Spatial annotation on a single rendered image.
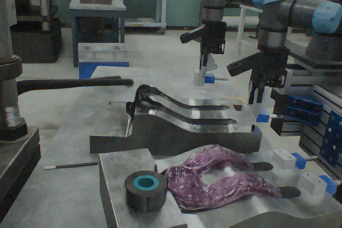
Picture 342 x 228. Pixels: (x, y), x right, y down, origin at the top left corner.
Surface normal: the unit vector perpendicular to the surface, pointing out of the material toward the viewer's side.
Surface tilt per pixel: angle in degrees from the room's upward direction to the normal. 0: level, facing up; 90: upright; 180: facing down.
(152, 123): 90
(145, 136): 90
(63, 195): 0
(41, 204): 0
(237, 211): 16
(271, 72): 90
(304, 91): 90
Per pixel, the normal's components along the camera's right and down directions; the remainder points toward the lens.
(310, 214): 0.07, -0.92
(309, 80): 0.17, 0.38
